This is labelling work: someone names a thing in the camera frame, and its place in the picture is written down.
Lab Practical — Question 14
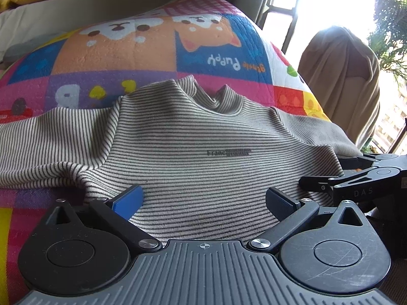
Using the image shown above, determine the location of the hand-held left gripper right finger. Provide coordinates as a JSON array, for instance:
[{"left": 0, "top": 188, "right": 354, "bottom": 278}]
[{"left": 247, "top": 186, "right": 366, "bottom": 256}]

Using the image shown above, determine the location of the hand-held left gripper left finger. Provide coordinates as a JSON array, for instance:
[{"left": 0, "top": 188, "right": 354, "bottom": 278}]
[{"left": 48, "top": 185, "right": 162, "bottom": 254}]

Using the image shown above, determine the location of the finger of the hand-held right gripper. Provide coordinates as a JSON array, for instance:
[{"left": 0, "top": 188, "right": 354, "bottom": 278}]
[
  {"left": 298, "top": 166, "right": 407, "bottom": 195},
  {"left": 342, "top": 153, "right": 407, "bottom": 170}
]

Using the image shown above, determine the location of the striped grey sweater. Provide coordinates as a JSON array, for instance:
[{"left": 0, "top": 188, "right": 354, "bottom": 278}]
[{"left": 0, "top": 74, "right": 366, "bottom": 245}]

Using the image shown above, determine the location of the building outside window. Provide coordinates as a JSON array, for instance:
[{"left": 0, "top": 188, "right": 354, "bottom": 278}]
[{"left": 371, "top": 79, "right": 407, "bottom": 154}]

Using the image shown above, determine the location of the beige cloth-covered chair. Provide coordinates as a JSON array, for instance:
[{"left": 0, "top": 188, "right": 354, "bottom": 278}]
[{"left": 297, "top": 25, "right": 381, "bottom": 149}]

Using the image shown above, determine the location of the green leafy plant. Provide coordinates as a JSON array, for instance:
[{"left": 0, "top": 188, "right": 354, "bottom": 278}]
[{"left": 367, "top": 0, "right": 407, "bottom": 81}]

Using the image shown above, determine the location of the colourful printed play mat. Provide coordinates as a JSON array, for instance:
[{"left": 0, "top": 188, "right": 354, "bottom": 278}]
[{"left": 0, "top": 0, "right": 332, "bottom": 305}]

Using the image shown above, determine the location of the grey cloth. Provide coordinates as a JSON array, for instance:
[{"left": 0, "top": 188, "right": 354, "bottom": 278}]
[{"left": 5, "top": 42, "right": 43, "bottom": 59}]

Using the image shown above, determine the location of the white cushion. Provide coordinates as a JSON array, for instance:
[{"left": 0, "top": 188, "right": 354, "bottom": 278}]
[{"left": 0, "top": 0, "right": 179, "bottom": 63}]

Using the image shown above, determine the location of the dark window frame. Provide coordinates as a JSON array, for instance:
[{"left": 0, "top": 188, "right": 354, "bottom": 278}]
[{"left": 254, "top": 0, "right": 303, "bottom": 55}]

